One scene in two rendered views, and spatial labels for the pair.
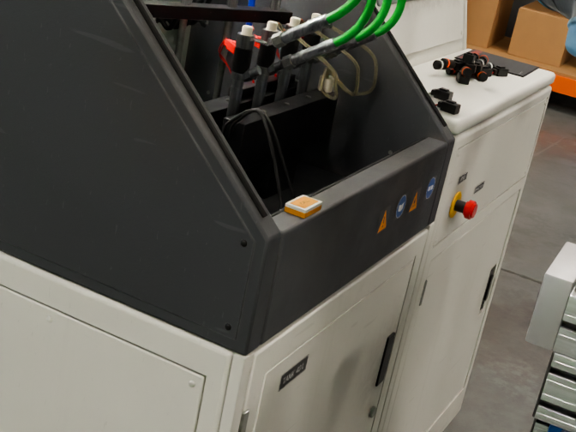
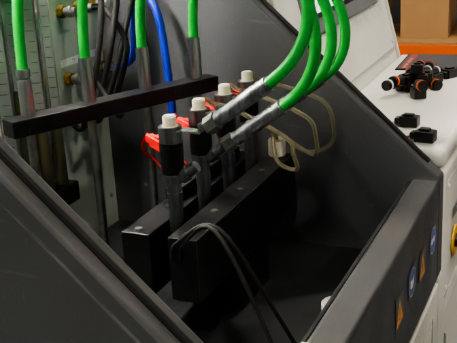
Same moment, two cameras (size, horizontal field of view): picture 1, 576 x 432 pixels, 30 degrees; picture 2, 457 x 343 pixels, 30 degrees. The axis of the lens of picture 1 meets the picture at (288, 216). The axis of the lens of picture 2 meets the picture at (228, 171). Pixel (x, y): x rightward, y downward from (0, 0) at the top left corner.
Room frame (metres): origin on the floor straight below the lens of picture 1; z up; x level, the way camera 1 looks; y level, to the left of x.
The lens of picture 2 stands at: (0.64, 0.03, 1.36)
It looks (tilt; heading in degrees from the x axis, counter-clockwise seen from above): 19 degrees down; 1
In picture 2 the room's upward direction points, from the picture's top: 3 degrees counter-clockwise
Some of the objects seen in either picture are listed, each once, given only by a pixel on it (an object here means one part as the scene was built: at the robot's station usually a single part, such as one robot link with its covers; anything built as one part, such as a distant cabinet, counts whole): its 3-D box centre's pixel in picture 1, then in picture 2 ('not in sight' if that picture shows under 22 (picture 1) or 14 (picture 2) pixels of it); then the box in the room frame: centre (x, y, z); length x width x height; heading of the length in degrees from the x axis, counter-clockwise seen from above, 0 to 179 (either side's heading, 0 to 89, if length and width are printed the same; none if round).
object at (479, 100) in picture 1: (462, 85); (417, 99); (2.19, -0.30, 0.97); 0.70 x 0.22 x 0.03; 157
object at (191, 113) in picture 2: (265, 95); (211, 188); (1.67, 0.07, 0.99); 0.05 x 0.03 x 0.21; 67
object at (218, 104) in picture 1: (261, 141); (220, 239); (1.71, 0.07, 0.91); 0.34 x 0.10 x 0.15; 157
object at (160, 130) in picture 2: (240, 103); (183, 209); (1.60, 0.11, 0.99); 0.05 x 0.03 x 0.21; 67
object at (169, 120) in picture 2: (247, 35); (170, 126); (1.60, 0.12, 1.10); 0.02 x 0.02 x 0.03
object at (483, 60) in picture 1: (472, 63); (421, 73); (2.22, -0.31, 1.01); 0.23 x 0.11 x 0.06; 157
